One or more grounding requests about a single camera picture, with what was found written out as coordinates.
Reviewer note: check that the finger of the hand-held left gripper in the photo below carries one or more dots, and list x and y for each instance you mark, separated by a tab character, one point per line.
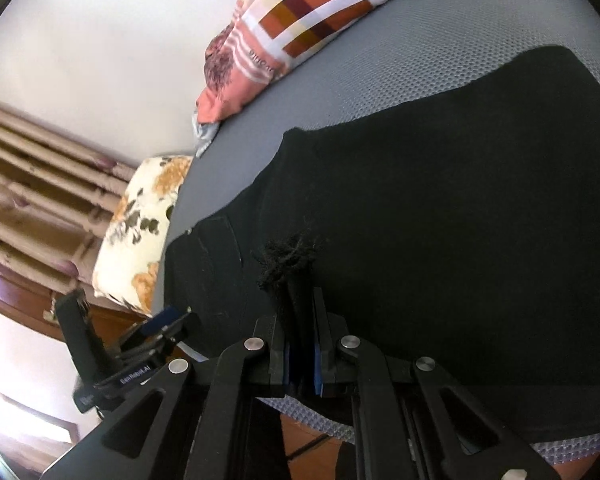
162	317
165	335

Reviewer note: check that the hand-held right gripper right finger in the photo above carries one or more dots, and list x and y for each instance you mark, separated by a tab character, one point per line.
380	390

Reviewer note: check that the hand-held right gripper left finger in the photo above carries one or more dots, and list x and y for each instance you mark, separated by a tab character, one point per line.
230	385

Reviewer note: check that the black pants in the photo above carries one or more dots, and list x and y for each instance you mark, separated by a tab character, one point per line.
430	235

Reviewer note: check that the floral cream pillow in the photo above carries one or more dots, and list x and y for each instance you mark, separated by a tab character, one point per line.
135	230

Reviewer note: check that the brown wooden furniture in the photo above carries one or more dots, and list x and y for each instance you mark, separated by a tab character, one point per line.
25	295

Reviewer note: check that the beige patterned curtain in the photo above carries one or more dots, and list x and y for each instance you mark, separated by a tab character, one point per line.
40	180

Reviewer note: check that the pale grey crumpled cloth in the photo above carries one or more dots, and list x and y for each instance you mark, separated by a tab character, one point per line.
205	135

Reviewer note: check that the plaid orange white blanket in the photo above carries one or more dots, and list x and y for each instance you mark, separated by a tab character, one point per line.
300	25

